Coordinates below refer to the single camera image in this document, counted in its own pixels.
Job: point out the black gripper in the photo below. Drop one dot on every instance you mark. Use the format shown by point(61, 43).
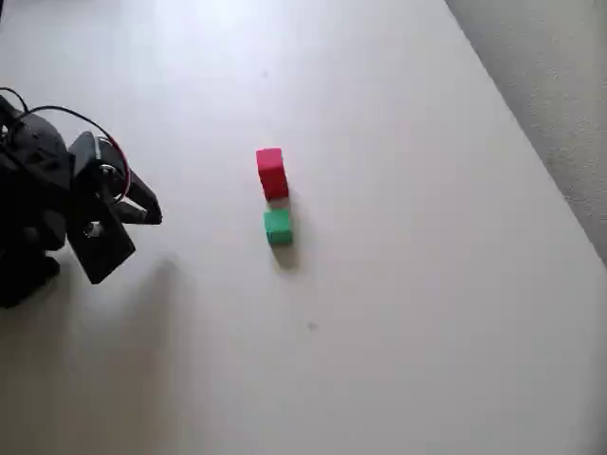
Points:
point(137, 193)

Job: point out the green cube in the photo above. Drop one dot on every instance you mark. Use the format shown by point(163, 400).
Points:
point(278, 227)

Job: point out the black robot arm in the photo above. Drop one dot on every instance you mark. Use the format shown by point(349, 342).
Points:
point(33, 189)

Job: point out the red cube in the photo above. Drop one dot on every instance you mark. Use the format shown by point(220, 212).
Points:
point(270, 162)
point(276, 189)

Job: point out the black camera box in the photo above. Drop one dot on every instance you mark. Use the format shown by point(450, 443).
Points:
point(102, 251)

